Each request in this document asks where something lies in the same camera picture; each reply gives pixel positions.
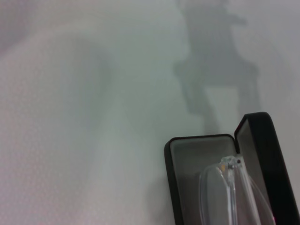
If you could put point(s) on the clear plastic glasses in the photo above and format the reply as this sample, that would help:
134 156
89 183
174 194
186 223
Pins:
230 161

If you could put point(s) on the black glasses case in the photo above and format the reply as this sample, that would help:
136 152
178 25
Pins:
264 131

